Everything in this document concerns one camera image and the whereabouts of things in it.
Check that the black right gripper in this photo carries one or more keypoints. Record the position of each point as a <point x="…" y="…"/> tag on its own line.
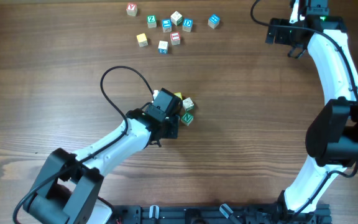
<point x="279" y="38"/>

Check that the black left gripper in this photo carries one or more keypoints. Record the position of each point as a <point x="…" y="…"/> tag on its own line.
<point x="173" y="130"/>

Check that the green N letter block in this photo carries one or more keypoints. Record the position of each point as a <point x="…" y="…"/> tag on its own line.
<point x="187" y="118"/>

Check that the yellow O letter block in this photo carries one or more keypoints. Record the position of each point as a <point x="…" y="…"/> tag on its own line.
<point x="178" y="95"/>

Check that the green J letter block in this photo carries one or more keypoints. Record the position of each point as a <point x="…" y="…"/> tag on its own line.
<point x="188" y="104"/>

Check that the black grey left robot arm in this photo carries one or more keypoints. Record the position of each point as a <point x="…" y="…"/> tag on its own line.
<point x="67" y="187"/>

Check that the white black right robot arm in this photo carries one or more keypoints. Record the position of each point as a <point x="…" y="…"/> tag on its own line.
<point x="332" y="138"/>

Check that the blue 2 number block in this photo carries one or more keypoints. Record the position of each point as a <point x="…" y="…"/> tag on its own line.
<point x="163" y="47"/>

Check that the red E letter block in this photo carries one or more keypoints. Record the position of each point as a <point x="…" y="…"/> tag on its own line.
<point x="175" y="38"/>

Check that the yellow top block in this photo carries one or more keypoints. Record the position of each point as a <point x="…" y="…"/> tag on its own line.
<point x="142" y="40"/>

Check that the blue symbol block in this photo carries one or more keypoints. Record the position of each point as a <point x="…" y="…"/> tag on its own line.
<point x="213" y="21"/>

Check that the blue L letter block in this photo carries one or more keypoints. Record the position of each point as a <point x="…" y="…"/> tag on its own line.
<point x="166" y="25"/>

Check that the blue D letter block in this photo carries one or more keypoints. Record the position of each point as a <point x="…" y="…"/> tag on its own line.
<point x="187" y="25"/>

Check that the green Z letter block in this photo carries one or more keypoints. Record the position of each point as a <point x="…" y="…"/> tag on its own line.
<point x="151" y="21"/>

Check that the plain top green-sided block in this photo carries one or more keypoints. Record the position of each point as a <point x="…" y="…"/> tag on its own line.
<point x="176" y="18"/>

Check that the red Y letter block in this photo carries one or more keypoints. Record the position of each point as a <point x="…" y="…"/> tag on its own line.
<point x="131" y="9"/>

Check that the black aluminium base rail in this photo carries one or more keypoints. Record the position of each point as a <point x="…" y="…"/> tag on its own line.
<point x="257" y="213"/>

